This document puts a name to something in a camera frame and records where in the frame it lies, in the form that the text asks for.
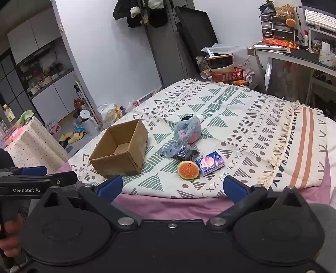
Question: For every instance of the green grey patterned blanket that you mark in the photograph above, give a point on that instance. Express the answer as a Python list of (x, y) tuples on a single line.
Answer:
[(236, 118)]

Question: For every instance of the orange burger squishy toy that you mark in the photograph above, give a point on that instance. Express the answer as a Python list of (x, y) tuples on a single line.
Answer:
[(187, 170)]

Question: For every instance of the white round stool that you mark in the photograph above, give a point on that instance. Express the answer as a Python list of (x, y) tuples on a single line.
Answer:
[(86, 118)]

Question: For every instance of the white desk shelf riser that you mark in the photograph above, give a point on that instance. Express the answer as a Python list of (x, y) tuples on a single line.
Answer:
[(323, 30)]

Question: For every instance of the black glitter cloth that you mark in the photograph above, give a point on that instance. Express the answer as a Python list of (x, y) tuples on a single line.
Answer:
[(191, 154)]

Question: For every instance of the yellow slipper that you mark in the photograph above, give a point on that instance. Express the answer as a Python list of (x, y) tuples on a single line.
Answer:
[(65, 137), (76, 137)]

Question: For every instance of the red patterned pouch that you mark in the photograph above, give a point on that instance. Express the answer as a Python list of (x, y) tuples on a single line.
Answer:
[(281, 43)]

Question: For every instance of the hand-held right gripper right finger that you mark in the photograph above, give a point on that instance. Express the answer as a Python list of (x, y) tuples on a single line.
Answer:
[(233, 187)]

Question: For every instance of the wicker basket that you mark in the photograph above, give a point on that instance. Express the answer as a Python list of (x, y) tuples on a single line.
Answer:
[(284, 11)]

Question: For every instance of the grey kitchen cabinet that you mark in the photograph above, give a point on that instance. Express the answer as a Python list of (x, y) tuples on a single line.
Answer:
[(39, 65)]

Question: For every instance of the grey glitter pouch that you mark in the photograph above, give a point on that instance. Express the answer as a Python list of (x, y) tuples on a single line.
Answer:
[(170, 151)]

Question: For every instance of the orange striped blanket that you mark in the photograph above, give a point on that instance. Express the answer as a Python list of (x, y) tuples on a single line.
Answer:
[(304, 147)]

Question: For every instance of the yellow white plastic bag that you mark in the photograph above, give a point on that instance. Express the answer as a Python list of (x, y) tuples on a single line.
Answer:
[(111, 113)]

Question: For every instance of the white desk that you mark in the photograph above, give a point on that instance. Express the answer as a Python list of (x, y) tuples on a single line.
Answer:
[(288, 53)]

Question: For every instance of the large cooking pot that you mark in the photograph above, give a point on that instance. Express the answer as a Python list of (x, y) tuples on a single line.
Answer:
[(219, 63)]

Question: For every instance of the blue tissue pack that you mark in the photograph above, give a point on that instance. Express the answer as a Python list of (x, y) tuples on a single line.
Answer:
[(210, 162)]

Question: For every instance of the white tissue box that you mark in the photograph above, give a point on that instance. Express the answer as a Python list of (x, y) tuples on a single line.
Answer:
[(328, 58)]

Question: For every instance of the white keyboard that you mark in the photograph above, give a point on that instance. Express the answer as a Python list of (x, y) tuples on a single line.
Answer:
[(317, 17)]

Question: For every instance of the green packet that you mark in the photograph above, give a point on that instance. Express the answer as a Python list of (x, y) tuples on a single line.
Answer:
[(26, 115)]

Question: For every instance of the dark grey door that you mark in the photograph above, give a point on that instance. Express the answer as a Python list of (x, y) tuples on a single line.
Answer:
[(162, 57)]

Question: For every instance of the dark drawer organizer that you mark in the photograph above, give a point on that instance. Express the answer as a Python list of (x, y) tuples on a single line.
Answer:
[(278, 27)]

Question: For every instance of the red white packet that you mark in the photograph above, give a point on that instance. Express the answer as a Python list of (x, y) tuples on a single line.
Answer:
[(53, 127)]

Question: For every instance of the person's left hand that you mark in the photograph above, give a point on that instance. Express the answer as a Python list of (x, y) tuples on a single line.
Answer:
[(9, 236)]

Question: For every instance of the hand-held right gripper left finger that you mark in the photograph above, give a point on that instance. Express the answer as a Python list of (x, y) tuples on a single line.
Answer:
[(111, 187)]

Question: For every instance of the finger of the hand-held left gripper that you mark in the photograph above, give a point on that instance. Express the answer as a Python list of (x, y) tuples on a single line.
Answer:
[(34, 171), (64, 178)]

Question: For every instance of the round orange plush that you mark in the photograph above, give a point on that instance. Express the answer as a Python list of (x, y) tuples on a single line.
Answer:
[(290, 22)]

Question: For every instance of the polka dot side table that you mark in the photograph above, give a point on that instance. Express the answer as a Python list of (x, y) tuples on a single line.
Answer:
[(34, 147)]

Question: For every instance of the hanging dark clothes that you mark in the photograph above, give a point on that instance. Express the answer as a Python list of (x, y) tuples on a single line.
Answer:
[(141, 11)]

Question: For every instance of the orange plastic basket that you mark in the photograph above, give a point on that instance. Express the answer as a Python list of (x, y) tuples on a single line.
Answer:
[(228, 74)]

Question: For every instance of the brown cardboard box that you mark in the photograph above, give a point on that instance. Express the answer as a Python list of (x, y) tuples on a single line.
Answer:
[(136, 147)]

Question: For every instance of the grey pink plush toy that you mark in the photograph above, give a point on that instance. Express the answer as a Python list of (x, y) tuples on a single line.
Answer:
[(187, 131)]

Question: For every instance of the black flat panel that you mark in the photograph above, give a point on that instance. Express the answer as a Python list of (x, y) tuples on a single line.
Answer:
[(194, 31)]

